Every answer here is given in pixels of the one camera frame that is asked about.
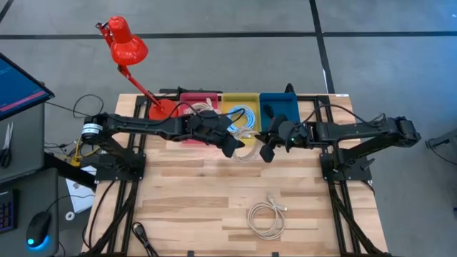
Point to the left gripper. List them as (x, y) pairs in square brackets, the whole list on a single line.
[(201, 128)]

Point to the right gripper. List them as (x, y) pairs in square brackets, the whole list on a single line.
[(292, 133)]

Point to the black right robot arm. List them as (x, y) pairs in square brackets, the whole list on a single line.
[(357, 133)]

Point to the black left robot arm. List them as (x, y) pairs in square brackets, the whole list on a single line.
[(143, 125)]

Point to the blue plastic bin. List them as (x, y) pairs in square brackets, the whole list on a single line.
[(285, 103)]

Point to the yellow plastic bin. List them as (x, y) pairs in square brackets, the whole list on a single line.
[(239, 98)]

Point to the pink-red plastic bin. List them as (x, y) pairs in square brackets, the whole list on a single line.
[(193, 96)]

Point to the black bar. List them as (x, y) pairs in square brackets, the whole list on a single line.
[(189, 91)]

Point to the white sticker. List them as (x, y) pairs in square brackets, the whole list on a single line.
[(342, 95)]

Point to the red desk lamp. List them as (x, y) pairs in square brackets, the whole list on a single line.
[(126, 48)]

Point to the white paper sheet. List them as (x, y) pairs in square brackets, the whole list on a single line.
[(81, 196)]

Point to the grey equipment stand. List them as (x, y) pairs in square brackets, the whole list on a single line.
[(448, 137)]

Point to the dark grey desk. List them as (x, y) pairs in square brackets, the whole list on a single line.
[(32, 192)]

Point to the black computer mouse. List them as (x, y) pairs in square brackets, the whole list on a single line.
[(38, 226)]

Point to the computer monitor blue screen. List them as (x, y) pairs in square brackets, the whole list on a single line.
[(18, 85)]

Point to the scissors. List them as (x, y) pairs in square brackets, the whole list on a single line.
[(4, 157)]

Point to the black keyboard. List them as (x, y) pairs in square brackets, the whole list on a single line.
[(7, 214)]

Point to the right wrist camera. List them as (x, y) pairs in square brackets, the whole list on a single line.
[(277, 123)]

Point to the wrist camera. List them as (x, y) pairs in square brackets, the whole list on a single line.
[(224, 123), (277, 123)]

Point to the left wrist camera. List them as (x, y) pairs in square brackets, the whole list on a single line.
[(224, 123)]

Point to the black aluminium table frame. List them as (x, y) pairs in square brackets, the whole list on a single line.
[(137, 107), (314, 97)]

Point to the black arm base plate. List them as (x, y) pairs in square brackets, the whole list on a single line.
[(107, 174), (357, 175)]

